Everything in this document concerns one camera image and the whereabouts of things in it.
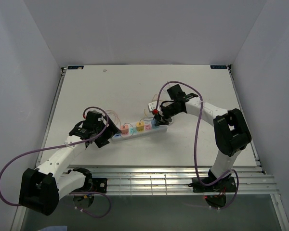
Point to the yellow charger plug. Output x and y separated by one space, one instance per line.
140 126

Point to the right blue corner label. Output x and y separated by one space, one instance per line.
218 66

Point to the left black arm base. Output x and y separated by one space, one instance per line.
90 184

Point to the white colourful power strip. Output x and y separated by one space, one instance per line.
133 133

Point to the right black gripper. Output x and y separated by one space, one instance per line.
160 121

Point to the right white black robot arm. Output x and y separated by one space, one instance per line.
231 132

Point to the blue cloth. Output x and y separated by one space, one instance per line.
55 228

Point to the pink charger plug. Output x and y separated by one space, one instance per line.
124 129

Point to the blue charger plug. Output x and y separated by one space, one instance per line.
156 124

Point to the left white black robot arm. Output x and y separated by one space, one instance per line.
43 187

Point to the left blue corner label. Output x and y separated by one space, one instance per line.
75 67

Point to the blue corner label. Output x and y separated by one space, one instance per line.
75 67
218 66

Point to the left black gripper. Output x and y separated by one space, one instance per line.
111 130

